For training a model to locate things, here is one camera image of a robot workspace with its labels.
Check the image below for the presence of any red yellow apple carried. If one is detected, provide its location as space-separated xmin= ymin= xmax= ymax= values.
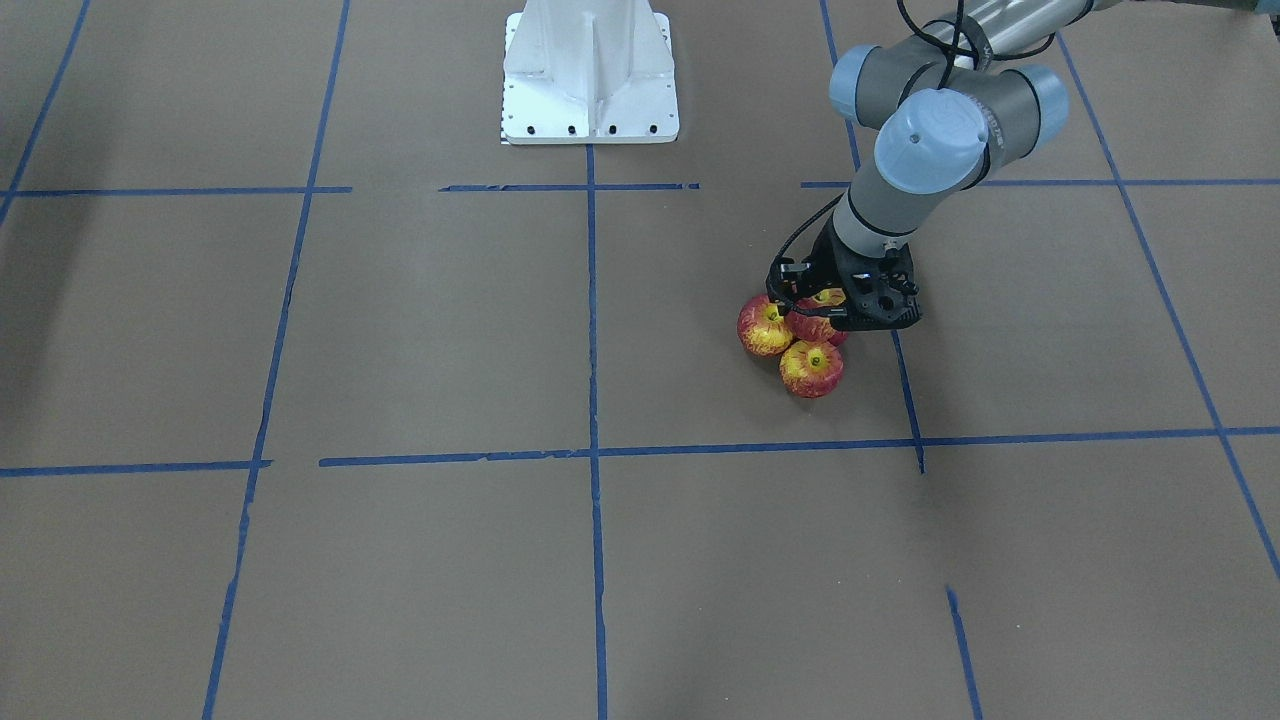
xmin=785 ymin=297 xmax=849 ymax=347

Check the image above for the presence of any red yellow apple near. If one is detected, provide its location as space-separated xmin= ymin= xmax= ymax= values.
xmin=778 ymin=340 xmax=845 ymax=398

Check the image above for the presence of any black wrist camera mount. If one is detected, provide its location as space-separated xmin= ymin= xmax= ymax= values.
xmin=831 ymin=247 xmax=922 ymax=332

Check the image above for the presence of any brown paper table mat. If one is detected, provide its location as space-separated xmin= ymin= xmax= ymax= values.
xmin=3 ymin=1 xmax=1277 ymax=719

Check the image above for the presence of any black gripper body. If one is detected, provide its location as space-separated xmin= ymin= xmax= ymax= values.
xmin=795 ymin=219 xmax=916 ymax=300

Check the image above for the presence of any red yellow apple far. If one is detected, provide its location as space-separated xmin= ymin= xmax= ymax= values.
xmin=806 ymin=288 xmax=846 ymax=307

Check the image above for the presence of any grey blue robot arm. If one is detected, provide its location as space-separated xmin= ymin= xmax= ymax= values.
xmin=765 ymin=1 xmax=1110 ymax=331

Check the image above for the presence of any white pedestal column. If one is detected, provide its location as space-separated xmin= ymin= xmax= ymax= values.
xmin=500 ymin=1 xmax=681 ymax=145

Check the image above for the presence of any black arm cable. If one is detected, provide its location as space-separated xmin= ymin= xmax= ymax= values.
xmin=774 ymin=0 xmax=1061 ymax=272

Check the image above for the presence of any red yellow apple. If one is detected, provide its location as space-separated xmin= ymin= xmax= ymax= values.
xmin=806 ymin=288 xmax=846 ymax=307
xmin=736 ymin=293 xmax=796 ymax=357
xmin=778 ymin=340 xmax=845 ymax=398

